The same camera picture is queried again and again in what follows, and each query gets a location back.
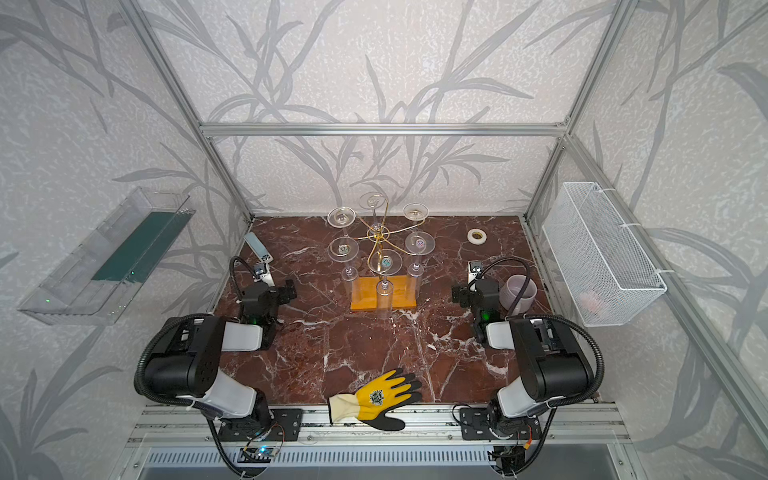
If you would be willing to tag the grey remote control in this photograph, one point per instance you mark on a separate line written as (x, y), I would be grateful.
(258, 248)

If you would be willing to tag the clear acrylic wall shelf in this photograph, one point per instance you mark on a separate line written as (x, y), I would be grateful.
(97, 281)

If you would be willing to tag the white wire mesh basket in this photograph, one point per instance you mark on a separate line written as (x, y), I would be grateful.
(596, 249)

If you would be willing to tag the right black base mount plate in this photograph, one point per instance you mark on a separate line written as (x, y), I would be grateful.
(487, 424)

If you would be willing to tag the yellow black work glove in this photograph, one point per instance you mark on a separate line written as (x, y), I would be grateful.
(371, 403)

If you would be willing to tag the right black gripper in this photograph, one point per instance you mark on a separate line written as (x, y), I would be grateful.
(461, 294)

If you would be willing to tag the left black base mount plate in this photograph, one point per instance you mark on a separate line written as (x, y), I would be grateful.
(281, 424)

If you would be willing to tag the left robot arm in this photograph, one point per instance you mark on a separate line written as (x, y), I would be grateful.
(181, 364)

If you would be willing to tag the green circuit board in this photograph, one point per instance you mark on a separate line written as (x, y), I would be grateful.
(263, 454)

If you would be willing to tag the white tape roll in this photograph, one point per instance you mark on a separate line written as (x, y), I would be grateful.
(477, 236)

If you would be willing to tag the gold wire wine glass rack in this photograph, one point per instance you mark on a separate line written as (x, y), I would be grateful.
(381, 240)

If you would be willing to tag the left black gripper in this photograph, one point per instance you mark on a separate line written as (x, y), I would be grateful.
(287, 291)

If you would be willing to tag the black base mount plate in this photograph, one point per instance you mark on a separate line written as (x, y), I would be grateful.
(487, 424)
(281, 424)

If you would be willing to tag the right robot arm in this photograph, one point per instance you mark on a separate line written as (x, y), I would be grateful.
(558, 362)

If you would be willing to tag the yellow wooden rack base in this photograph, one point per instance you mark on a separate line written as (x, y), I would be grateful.
(371, 293)

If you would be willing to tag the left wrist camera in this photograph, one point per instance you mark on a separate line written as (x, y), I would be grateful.
(261, 272)

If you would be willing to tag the pink item in basket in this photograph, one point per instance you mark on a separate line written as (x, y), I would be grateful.
(593, 303)

